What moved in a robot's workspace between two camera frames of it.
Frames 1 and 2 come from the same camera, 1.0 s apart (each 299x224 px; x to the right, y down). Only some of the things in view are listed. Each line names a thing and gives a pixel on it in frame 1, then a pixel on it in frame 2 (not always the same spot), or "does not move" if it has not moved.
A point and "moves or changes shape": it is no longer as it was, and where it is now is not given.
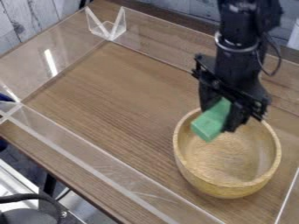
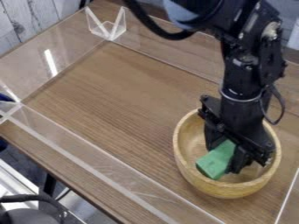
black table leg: x=49 y=185 does not move
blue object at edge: x=5 y=97 does not move
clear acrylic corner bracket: x=106 y=30 does not move
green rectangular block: x=208 y=125 moves or changes shape
